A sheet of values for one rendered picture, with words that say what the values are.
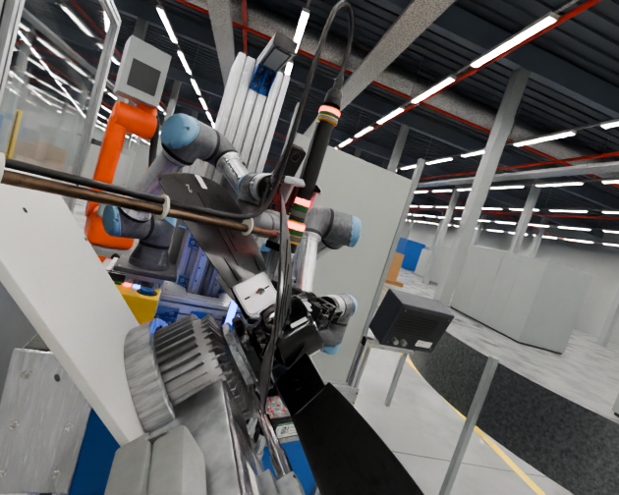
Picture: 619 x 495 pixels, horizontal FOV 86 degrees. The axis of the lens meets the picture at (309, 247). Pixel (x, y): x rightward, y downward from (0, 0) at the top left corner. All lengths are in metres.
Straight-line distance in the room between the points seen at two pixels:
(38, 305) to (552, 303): 10.59
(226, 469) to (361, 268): 2.56
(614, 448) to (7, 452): 2.17
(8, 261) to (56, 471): 0.31
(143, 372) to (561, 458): 2.05
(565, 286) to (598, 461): 8.76
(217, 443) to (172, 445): 0.08
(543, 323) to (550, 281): 1.12
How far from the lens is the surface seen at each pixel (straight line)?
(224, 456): 0.44
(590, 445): 2.25
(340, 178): 2.71
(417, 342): 1.41
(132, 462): 0.42
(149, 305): 1.04
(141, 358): 0.57
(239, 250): 0.64
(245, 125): 1.66
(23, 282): 0.45
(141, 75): 4.69
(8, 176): 0.43
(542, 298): 10.44
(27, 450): 0.63
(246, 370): 0.59
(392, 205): 2.95
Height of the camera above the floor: 1.41
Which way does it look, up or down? 4 degrees down
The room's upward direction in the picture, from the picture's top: 17 degrees clockwise
